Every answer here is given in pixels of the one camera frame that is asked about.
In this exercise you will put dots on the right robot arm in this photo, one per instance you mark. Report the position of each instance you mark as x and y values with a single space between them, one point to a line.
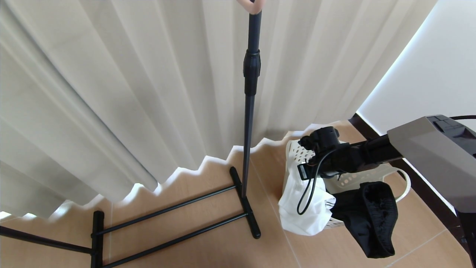
431 156

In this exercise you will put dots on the white laundry basket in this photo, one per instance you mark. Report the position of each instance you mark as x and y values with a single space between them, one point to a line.
357 178

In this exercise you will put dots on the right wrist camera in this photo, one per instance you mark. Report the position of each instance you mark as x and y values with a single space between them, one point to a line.
323 137

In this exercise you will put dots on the black clothes rack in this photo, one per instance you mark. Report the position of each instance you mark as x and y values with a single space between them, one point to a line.
252 67

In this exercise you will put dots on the black shorts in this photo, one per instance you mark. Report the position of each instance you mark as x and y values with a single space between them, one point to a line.
368 223

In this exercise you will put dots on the white printed t-shirt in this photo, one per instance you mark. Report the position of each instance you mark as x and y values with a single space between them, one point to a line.
297 212

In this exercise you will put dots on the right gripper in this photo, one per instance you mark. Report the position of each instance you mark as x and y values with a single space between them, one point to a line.
334 160

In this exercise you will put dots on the beige curtain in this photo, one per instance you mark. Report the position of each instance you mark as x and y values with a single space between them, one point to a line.
111 93

